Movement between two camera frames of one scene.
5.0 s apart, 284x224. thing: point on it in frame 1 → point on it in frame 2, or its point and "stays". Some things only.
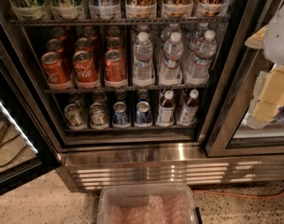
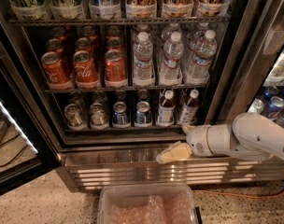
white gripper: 278,36 → 197,140
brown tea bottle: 166,108 stays
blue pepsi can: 143,114 stays
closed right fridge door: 230,134 stays
